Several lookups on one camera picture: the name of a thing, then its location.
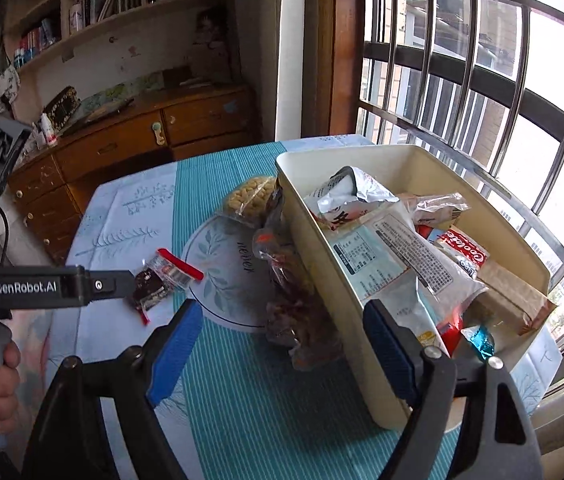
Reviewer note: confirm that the dark snack packet red seal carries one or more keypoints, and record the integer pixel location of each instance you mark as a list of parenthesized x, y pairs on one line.
[(154, 287)]

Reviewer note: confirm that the cream plastic bin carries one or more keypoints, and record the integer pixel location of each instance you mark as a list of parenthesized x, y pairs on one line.
[(322, 260)]

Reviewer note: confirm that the wooden desk with drawers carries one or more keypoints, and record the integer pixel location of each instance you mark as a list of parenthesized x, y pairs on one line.
[(111, 145)]

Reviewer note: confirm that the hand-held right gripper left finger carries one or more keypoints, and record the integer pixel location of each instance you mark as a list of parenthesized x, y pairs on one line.
[(176, 355)]

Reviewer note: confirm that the wooden wall bookshelf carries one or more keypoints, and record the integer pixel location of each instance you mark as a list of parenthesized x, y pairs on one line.
[(126, 22)]

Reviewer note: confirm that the blue tree print tablecloth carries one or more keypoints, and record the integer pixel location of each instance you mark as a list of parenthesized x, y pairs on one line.
[(237, 385)]

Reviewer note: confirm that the wooden window frame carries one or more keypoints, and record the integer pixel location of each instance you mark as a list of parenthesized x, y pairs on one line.
[(334, 45)]

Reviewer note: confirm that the hanging floral cloth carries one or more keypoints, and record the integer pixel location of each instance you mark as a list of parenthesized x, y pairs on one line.
[(5, 85)]

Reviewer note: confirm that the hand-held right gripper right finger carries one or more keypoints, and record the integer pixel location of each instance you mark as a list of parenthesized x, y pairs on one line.
[(389, 355)]

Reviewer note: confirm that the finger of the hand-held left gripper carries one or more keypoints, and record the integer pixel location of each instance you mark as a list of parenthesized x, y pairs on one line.
[(109, 285)]

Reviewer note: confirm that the clear wrapped pastry packet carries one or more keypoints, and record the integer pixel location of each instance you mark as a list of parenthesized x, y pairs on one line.
[(437, 207)]

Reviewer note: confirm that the clear pack of yellow puffs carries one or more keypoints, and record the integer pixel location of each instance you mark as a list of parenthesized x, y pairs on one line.
[(249, 197)]

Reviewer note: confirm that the white foil snack packet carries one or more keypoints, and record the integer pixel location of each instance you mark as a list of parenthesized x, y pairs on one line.
[(407, 305)]

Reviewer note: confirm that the blue white snack packet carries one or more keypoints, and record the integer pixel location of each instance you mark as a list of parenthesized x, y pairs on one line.
[(387, 250)]

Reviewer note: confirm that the pink patterned blanket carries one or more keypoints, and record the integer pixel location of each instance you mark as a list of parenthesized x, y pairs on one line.
[(41, 330)]

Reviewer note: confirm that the printed map sheet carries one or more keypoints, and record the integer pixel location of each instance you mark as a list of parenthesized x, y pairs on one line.
[(121, 92)]

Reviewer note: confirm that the white drawer child lock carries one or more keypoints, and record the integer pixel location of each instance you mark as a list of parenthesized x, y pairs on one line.
[(157, 134)]

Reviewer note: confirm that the red snack wrapper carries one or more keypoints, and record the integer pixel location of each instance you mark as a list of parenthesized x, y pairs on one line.
[(449, 332)]

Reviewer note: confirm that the red white chocolate packet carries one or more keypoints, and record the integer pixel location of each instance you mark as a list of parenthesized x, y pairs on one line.
[(467, 255)]

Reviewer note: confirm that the metal window grille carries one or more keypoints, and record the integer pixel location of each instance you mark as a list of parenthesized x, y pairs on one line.
[(487, 110)]

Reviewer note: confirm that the teal wrapped candy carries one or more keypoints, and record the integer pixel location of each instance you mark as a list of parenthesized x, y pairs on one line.
[(479, 342)]

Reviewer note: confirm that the brown biscuit packet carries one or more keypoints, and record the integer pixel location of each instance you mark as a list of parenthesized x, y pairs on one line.
[(512, 290)]

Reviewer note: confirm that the dark brown snack packet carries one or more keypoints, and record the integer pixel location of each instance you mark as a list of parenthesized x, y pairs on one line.
[(274, 205)]

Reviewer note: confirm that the dark beaded pouch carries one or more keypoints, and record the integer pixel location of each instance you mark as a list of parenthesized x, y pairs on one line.
[(61, 107)]

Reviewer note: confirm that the round white leaf print mat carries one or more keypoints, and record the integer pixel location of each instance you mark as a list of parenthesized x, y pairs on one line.
[(227, 280)]

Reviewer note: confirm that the silver snack packet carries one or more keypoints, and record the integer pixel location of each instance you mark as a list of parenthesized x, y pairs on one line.
[(357, 190)]

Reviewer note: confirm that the clear bag of red dates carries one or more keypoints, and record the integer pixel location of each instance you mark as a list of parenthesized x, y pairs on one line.
[(302, 320)]

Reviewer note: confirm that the wall picture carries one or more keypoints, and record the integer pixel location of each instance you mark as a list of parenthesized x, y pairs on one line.
[(211, 45)]

